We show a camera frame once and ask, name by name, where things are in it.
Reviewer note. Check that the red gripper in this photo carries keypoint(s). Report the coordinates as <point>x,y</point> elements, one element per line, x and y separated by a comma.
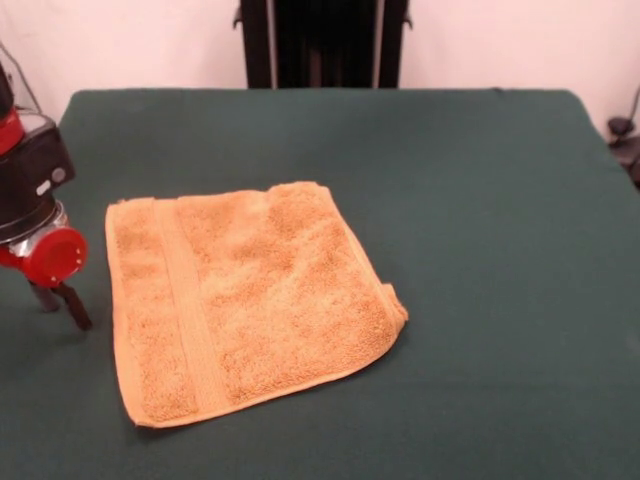
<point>55,260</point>

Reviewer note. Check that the orange terry towel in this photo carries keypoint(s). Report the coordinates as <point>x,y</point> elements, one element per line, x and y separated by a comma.
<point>260,300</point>

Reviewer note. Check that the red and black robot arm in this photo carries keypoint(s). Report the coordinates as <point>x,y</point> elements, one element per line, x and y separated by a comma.
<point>25,185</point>

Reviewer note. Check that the black equipment pile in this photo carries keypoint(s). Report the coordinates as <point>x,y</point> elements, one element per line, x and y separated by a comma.
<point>44,121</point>

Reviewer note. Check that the dark green table cloth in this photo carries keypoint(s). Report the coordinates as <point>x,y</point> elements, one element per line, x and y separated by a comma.
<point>475,250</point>

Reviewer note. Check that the dark stand base with knob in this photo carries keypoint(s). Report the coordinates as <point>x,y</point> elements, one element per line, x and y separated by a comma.
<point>625,145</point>

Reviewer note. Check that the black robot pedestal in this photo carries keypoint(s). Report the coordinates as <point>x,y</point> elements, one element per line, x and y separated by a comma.
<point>325,50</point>

